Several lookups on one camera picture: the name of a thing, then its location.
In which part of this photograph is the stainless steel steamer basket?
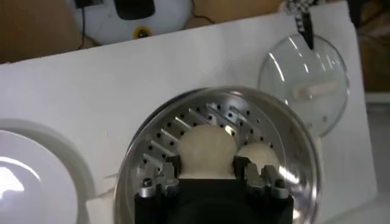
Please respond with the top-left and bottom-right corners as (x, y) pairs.
(113, 86), (322, 224)

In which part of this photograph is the white round plate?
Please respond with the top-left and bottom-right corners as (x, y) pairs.
(0, 118), (97, 224)

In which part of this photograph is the white steamed baozi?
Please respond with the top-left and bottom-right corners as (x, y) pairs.
(177, 124), (238, 180)
(236, 141), (280, 171)

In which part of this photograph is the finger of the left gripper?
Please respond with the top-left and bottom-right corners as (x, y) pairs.
(347, 0), (371, 30)
(280, 0), (316, 51)

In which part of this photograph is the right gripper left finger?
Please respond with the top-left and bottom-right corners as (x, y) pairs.
(138, 155), (181, 198)

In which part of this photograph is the steel steamer pot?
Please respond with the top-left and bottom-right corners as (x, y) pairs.
(85, 88), (328, 224)

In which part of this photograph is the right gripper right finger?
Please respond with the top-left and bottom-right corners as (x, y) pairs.
(233, 155), (290, 200)

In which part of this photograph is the glass pot lid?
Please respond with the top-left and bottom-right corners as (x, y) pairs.
(257, 33), (350, 138)

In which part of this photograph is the white robot base body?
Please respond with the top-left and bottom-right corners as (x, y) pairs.
(63, 0), (194, 46)

